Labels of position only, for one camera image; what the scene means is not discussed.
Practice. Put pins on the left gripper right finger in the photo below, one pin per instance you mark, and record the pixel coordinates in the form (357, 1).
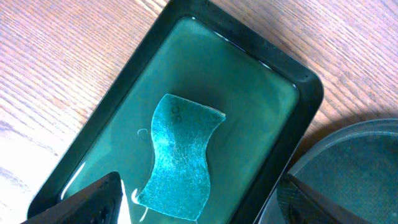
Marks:
(300, 204)

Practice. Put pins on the black rectangular water tray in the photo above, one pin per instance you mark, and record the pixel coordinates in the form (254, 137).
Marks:
(196, 51)

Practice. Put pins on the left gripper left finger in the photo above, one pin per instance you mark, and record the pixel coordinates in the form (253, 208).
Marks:
(98, 203)

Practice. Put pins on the green scouring sponge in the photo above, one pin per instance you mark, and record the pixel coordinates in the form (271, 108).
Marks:
(179, 185)

